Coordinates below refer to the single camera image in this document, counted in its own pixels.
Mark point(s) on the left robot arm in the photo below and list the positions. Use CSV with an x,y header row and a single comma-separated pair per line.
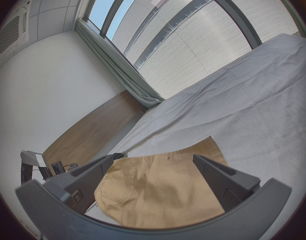
x,y
30,159

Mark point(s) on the ceiling air conditioner vent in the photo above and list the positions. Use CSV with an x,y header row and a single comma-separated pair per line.
x,y
10,34

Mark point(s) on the black garment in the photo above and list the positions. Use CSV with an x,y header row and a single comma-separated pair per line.
x,y
119,155

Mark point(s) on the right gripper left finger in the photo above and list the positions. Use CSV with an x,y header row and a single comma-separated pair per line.
x,y
80,181

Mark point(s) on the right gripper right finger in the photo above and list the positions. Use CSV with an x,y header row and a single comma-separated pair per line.
x,y
225,181

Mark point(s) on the bed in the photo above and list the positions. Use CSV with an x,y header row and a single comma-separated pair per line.
x,y
230,104

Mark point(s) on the grey-green curtain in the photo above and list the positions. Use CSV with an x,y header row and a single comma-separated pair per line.
x,y
123,69

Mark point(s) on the window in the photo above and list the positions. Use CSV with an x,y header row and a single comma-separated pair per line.
x,y
193,34

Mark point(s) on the tan shorts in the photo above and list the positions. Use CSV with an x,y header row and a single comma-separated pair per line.
x,y
155,191

